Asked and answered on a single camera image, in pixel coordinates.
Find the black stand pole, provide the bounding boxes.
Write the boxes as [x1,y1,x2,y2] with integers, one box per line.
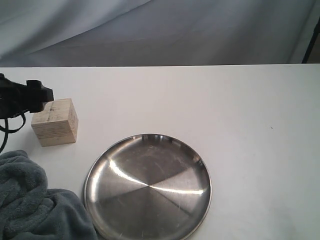
[301,20,320,64]

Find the light wooden block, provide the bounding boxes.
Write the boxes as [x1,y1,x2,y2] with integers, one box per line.
[31,98,79,147]

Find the grey fluffy towel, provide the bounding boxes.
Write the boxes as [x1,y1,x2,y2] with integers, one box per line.
[0,150,98,240]

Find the grey backdrop cloth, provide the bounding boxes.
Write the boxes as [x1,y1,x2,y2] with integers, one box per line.
[0,0,320,67]

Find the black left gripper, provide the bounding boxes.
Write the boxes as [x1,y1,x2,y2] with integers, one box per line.
[0,73,54,119]

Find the round stainless steel plate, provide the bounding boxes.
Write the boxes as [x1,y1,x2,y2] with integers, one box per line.
[82,133,212,240]

